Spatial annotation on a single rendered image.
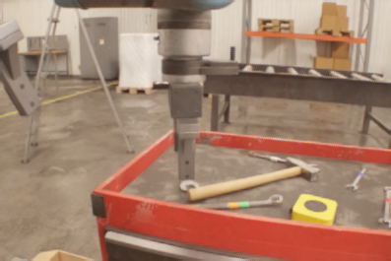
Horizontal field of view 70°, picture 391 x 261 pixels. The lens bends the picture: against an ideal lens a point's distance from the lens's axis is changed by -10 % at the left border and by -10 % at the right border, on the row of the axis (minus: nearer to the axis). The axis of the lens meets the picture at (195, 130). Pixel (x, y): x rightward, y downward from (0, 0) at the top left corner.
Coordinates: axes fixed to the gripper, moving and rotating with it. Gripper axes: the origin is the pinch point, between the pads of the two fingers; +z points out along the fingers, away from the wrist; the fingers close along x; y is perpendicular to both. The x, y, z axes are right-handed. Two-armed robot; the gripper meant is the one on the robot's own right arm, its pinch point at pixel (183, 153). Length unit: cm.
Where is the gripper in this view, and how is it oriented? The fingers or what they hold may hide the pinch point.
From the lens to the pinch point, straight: 56.6
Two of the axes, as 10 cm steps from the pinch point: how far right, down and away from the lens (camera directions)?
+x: 1.2, 2.9, -9.5
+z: -0.2, 9.6, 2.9
